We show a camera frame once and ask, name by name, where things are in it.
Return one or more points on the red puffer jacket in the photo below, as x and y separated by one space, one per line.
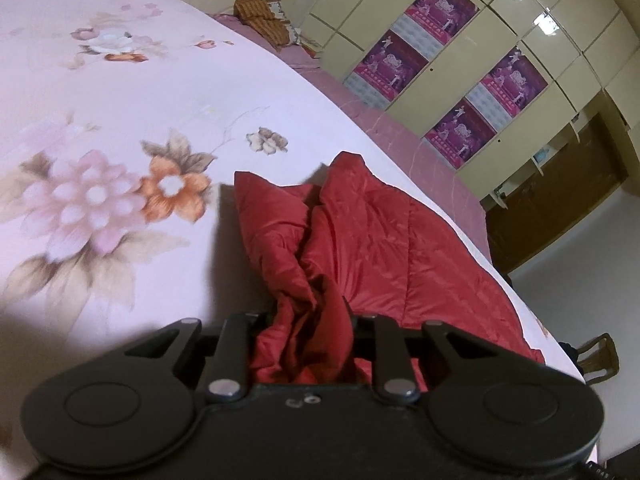
360 240

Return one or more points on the floral white bedsheet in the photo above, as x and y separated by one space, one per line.
125 110

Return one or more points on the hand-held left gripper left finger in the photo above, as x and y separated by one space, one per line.
235 345

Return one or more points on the black bag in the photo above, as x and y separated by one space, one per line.
569 352

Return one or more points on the wooden chair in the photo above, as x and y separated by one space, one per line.
600 357

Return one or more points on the cream wardrobe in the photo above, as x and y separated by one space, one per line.
550 25

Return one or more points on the purple wall poster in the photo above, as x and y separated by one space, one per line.
440 12
515 82
462 132
387 67

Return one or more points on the cream open shelf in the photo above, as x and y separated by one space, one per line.
520 175

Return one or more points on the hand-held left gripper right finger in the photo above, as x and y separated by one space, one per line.
384 347

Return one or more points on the brown folded clothes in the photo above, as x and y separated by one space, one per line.
262 20

